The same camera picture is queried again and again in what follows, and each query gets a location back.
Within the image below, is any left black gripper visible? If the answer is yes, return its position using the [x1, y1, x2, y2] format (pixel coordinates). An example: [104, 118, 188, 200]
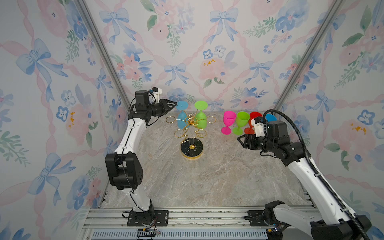
[147, 99, 177, 118]

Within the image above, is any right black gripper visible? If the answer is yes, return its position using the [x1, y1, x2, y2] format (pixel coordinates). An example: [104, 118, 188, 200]
[237, 134, 277, 155]

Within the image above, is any blue wine glass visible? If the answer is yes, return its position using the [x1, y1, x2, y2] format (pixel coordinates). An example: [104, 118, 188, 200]
[265, 114, 277, 122]
[176, 101, 189, 129]

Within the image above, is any red wine glass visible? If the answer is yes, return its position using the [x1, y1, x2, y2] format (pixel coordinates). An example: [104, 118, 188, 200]
[244, 112, 263, 135]

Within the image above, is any green wine glass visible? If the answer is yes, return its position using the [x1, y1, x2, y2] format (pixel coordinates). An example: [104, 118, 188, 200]
[195, 101, 208, 129]
[233, 112, 250, 136]

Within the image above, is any pink wine glass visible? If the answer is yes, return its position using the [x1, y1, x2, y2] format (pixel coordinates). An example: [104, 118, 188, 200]
[221, 111, 237, 135]

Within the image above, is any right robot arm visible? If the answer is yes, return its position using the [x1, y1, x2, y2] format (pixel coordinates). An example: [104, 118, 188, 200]
[238, 120, 372, 240]

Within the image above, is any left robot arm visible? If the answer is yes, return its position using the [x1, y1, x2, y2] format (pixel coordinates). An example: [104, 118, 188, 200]
[105, 87, 177, 226]

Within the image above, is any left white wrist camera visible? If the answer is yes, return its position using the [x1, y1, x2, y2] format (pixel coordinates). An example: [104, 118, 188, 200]
[150, 87, 162, 101]

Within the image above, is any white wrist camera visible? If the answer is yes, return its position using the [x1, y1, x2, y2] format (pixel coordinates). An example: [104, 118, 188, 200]
[251, 117, 265, 137]
[150, 87, 162, 101]

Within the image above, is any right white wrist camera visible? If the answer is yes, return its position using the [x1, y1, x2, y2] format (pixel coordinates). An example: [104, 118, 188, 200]
[251, 117, 265, 137]

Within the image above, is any gold wire glass rack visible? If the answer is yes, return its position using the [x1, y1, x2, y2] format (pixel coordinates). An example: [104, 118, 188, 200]
[166, 113, 217, 161]

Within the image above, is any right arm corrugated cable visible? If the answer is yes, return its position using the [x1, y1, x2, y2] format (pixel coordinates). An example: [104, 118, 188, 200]
[262, 109, 373, 240]

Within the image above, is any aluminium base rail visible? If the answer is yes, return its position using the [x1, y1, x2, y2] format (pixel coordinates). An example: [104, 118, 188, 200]
[77, 207, 270, 240]

